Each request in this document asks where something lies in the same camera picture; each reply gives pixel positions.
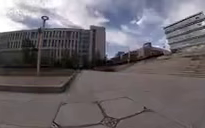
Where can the grey banded building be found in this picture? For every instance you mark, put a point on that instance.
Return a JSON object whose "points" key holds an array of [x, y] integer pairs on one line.
{"points": [[188, 31]]}

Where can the grey concrete slab pavement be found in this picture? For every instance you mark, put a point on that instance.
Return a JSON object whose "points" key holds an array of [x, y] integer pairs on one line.
{"points": [[130, 90]]}

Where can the raised concrete kerb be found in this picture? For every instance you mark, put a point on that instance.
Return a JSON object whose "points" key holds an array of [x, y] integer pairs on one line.
{"points": [[33, 88]]}

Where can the bare ground bed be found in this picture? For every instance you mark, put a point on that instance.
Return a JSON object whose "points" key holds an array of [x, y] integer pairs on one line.
{"points": [[26, 80]]}

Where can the large grey windowed building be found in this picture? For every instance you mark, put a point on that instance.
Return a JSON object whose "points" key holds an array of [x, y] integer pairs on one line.
{"points": [[63, 41]]}

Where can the bare brown slope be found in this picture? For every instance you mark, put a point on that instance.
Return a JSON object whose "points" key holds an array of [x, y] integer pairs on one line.
{"points": [[180, 63]]}

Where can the low long building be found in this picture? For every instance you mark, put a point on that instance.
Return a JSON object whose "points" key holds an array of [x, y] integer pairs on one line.
{"points": [[146, 51]]}

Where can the row of trees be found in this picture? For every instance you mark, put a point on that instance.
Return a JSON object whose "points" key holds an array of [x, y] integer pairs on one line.
{"points": [[56, 60]]}

